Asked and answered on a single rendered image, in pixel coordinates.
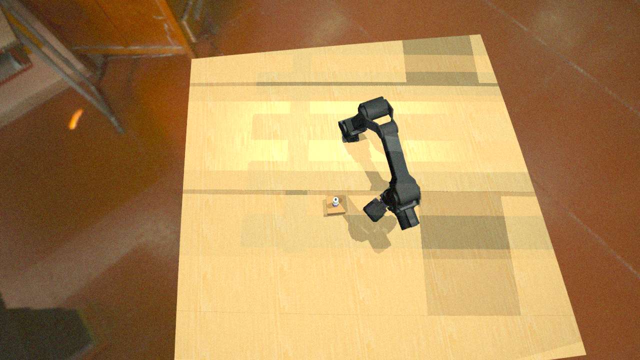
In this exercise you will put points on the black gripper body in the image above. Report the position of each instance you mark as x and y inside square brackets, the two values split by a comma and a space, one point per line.
[375, 211]

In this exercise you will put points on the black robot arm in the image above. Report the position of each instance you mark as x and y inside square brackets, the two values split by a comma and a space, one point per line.
[404, 193]

